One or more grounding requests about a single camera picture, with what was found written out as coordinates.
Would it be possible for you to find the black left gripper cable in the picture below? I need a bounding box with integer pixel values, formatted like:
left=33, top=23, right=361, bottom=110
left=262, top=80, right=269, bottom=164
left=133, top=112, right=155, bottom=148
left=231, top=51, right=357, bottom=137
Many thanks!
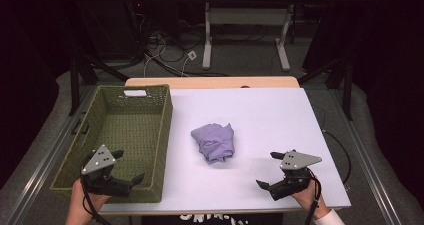
left=79, top=154, right=114, bottom=225

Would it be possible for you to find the aluminium rail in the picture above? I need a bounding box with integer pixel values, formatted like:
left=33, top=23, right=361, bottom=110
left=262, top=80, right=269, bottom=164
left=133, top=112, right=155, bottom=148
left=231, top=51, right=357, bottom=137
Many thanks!
left=0, top=84, right=99, bottom=225
left=328, top=88, right=407, bottom=225

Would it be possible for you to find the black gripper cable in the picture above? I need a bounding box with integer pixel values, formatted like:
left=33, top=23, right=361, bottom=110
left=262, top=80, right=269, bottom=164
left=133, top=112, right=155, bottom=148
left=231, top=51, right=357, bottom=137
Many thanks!
left=79, top=154, right=114, bottom=225
left=303, top=167, right=324, bottom=225

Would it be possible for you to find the tangle of black cables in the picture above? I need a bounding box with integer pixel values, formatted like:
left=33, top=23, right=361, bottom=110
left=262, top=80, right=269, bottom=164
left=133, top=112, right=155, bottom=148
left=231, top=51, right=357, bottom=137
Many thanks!
left=133, top=4, right=231, bottom=78

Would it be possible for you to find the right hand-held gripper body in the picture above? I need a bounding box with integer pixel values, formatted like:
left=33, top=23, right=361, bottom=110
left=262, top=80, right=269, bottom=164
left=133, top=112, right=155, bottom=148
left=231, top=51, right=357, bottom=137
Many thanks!
left=267, top=149, right=323, bottom=202

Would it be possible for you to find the black bracket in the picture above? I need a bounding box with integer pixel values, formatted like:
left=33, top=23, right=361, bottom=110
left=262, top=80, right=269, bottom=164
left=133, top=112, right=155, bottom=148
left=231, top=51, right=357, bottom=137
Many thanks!
left=70, top=118, right=90, bottom=136

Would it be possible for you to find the green woven basket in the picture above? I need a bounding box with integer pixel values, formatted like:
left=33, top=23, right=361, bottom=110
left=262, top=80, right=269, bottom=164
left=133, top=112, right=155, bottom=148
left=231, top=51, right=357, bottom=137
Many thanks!
left=49, top=84, right=174, bottom=205

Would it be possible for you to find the wooden table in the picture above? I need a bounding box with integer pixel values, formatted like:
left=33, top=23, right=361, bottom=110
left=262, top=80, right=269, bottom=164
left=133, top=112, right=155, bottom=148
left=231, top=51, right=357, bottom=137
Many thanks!
left=99, top=76, right=344, bottom=217

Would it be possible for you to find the purple cloth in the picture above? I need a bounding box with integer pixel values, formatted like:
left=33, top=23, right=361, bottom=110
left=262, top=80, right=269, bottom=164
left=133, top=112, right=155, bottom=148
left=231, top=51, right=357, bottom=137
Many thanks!
left=190, top=122, right=236, bottom=165

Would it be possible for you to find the thin black cable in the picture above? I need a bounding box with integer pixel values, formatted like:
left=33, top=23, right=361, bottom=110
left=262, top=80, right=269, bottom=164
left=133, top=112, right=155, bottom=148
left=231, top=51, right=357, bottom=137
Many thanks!
left=320, top=128, right=353, bottom=187

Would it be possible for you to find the white board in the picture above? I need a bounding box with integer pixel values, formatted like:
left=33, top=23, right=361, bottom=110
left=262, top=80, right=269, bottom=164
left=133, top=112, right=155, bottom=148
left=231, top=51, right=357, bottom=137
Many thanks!
left=98, top=87, right=352, bottom=216

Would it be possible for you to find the white-legged desk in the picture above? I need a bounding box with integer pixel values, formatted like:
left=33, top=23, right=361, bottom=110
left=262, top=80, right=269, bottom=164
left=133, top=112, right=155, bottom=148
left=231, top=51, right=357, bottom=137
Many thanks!
left=183, top=0, right=336, bottom=73

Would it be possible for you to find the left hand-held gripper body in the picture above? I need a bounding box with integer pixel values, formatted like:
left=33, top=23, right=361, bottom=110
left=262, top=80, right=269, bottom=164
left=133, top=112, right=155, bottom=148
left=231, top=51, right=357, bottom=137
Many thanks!
left=80, top=144, right=134, bottom=197

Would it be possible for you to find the white cable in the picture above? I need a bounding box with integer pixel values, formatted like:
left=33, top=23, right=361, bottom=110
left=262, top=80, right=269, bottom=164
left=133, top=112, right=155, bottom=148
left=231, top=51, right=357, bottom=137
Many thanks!
left=143, top=38, right=193, bottom=78

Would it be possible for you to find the black metal stand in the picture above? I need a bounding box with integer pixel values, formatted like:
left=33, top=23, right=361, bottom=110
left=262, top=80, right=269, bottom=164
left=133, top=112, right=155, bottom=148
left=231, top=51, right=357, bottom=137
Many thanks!
left=67, top=53, right=130, bottom=117
left=297, top=56, right=355, bottom=121

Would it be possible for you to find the person's right hand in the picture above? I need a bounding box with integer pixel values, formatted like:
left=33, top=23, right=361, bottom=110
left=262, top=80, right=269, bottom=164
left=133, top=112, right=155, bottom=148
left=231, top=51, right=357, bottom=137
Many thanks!
left=291, top=178, right=331, bottom=220

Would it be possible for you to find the person's black printed shirt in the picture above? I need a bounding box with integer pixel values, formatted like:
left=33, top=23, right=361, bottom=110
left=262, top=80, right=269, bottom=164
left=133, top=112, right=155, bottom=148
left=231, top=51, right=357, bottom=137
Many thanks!
left=141, top=212, right=284, bottom=225

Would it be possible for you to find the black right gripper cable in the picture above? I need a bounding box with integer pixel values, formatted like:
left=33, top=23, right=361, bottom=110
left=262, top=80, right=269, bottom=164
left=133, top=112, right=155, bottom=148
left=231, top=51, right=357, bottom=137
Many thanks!
left=303, top=167, right=324, bottom=225

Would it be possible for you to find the person's left hand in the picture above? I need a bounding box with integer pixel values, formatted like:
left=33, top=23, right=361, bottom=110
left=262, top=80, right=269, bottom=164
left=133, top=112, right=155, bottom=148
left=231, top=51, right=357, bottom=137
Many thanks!
left=65, top=179, right=112, bottom=225

